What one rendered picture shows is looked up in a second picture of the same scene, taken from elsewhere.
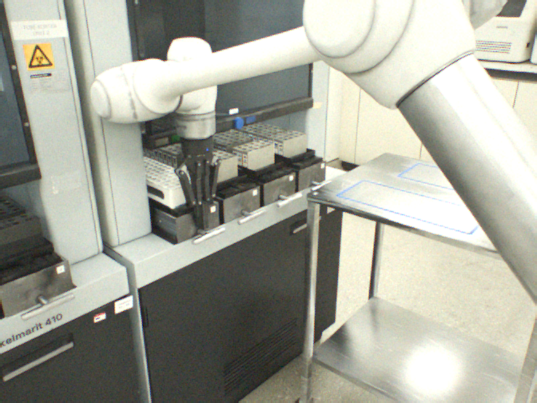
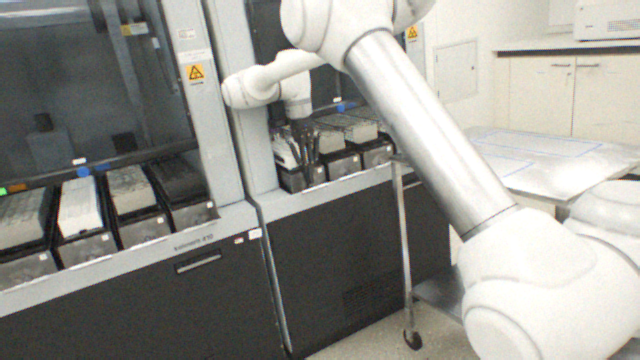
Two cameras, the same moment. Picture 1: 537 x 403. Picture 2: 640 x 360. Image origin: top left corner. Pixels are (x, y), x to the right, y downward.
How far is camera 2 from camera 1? 0.43 m
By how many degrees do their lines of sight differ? 20
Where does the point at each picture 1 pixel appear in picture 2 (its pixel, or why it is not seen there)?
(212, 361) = (331, 287)
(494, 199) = (389, 120)
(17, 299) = (184, 221)
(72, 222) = (222, 177)
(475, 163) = (377, 98)
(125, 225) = (259, 181)
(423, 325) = not seen: hidden behind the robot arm
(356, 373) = (444, 305)
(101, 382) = (243, 287)
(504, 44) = not seen: outside the picture
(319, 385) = (432, 322)
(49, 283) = (203, 213)
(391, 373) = not seen: hidden behind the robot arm
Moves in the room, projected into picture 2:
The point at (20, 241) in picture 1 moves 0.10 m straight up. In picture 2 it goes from (188, 187) to (180, 158)
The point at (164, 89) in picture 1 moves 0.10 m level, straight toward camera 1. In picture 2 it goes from (259, 83) to (250, 89)
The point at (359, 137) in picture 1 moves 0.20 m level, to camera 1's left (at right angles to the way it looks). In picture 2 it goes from (511, 125) to (484, 126)
